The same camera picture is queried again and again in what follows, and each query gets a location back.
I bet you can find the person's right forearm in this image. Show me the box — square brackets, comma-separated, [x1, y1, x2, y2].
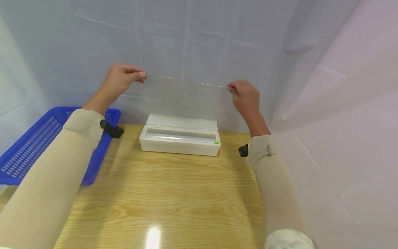
[244, 109, 316, 249]

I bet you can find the person's right hand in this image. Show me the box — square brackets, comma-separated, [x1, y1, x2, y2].
[227, 80, 261, 120]

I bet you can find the white plastic wrap dispenser box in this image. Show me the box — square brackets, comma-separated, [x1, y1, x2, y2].
[139, 114, 221, 157]

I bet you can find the clear plastic wrap sheet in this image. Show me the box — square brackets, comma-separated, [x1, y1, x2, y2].
[143, 73, 230, 139]

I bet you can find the person's left forearm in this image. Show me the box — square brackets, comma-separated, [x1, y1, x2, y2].
[0, 91, 116, 249]

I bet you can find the blue plastic basket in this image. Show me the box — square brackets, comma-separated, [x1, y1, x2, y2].
[0, 107, 121, 186]

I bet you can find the person's left hand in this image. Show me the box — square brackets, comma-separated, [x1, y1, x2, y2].
[100, 64, 148, 103]

